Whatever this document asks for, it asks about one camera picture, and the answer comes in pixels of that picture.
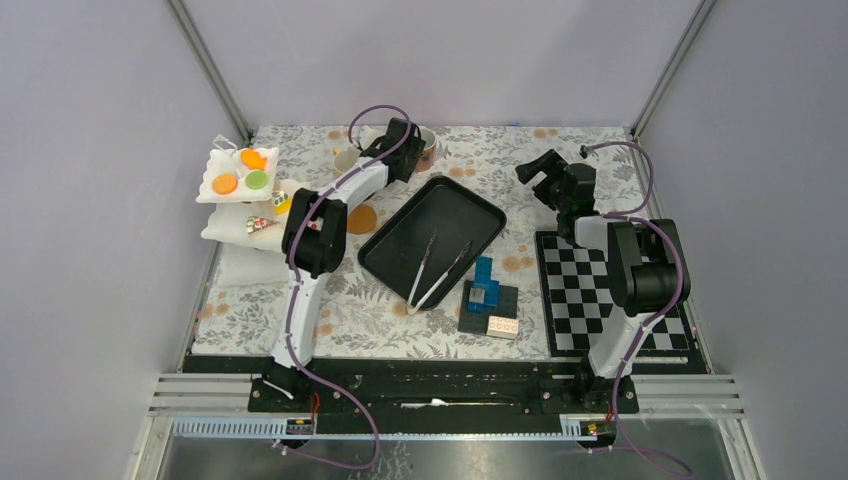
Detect pink patterned mug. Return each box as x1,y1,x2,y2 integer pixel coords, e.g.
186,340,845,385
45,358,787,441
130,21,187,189
416,128,437,172

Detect yellow mug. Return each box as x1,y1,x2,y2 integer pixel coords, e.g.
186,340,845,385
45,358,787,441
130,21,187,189
332,147,361,177

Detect black serving tray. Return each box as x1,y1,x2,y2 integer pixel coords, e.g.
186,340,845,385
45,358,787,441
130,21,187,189
357,176,507,311

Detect yellow cake slice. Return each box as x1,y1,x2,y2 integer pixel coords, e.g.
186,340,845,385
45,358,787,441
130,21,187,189
271,190,292,216

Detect green round cookie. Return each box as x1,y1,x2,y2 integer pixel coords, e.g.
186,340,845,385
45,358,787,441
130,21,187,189
244,170,270,190

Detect silver tongs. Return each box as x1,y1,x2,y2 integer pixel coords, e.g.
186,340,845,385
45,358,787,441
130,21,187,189
405,226,473,317

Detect orange fish biscuit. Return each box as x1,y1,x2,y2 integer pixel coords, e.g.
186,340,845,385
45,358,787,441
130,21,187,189
240,149,267,171

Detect white strawberry cake slice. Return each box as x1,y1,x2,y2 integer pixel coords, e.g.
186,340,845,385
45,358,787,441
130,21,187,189
246,216,284,239

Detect orange round biscuit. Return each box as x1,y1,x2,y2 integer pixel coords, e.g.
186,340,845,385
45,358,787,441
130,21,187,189
212,173,239,195

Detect light brown round coaster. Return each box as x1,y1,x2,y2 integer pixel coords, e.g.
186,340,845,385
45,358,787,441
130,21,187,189
347,204,378,235

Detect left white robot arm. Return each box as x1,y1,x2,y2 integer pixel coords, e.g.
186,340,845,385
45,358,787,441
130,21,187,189
271,118,425,369

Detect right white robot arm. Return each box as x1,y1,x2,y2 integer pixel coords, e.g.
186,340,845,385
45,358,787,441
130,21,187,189
515,149,691,412

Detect black white checkerboard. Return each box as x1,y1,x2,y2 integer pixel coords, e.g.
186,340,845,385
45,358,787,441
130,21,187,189
534,231,696,364

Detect blue lego block stack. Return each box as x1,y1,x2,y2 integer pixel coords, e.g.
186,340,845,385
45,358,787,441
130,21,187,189
466,256,500,313

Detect beige lego brick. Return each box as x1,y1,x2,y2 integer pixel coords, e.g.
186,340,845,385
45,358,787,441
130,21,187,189
485,315,519,340

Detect black lego baseplate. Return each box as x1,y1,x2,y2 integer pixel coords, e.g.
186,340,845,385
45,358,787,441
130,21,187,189
457,280,519,335

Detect white tiered dessert stand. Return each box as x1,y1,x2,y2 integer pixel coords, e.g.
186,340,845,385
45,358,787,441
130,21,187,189
196,134,306,286

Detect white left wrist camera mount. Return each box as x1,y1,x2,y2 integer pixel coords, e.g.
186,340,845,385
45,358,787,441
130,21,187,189
358,126,385,151

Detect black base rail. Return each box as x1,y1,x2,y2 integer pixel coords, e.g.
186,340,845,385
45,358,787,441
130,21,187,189
248,358,639,435

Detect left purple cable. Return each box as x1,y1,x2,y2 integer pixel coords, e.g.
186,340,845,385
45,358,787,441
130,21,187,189
281,104,415,472

